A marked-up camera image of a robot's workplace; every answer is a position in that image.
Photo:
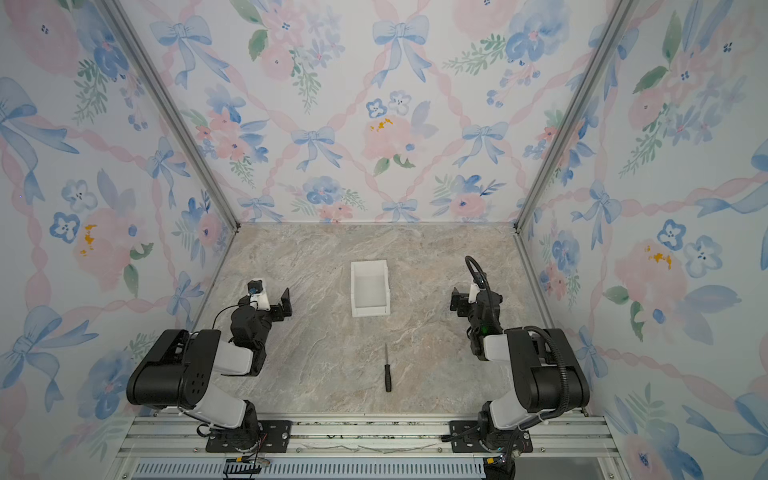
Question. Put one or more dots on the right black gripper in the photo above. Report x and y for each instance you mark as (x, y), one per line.
(460, 301)

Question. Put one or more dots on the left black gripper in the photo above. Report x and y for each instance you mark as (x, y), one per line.
(278, 306)

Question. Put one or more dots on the black screwdriver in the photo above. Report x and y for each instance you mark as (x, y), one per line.
(387, 371)

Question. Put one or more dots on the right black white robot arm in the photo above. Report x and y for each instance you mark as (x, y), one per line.
(547, 379)

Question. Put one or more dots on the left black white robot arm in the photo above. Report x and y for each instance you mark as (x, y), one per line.
(178, 369)

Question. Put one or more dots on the white plastic bin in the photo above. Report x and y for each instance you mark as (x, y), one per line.
(370, 290)

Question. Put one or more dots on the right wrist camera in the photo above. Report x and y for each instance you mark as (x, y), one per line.
(473, 293)

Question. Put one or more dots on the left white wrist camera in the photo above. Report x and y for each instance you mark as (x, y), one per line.
(258, 297)

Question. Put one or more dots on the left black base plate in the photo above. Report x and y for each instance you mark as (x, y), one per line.
(272, 436)

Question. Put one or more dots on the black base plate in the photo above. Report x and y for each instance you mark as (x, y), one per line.
(467, 437)
(272, 436)

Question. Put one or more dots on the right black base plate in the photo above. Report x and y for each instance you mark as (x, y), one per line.
(467, 437)

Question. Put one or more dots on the aluminium mounting rail frame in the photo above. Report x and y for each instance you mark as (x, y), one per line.
(369, 446)

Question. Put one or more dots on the right aluminium corner post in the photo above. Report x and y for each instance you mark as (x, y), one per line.
(615, 27)

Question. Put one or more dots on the aluminium corner post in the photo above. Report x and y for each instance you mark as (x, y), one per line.
(117, 18)
(615, 27)

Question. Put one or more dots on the left aluminium corner post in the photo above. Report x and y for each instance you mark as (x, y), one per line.
(117, 18)

